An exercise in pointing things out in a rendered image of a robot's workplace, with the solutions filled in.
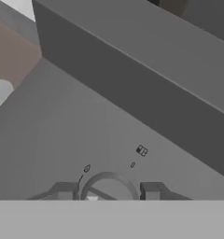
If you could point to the grey stove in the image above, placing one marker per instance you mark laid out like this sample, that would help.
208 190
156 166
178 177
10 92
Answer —
61 124

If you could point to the grey round stove knob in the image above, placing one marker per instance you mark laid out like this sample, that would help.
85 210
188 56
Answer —
108 177

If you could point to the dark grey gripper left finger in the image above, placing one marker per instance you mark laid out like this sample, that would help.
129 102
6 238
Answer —
64 190

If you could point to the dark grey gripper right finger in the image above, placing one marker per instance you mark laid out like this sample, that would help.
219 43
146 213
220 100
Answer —
151 190

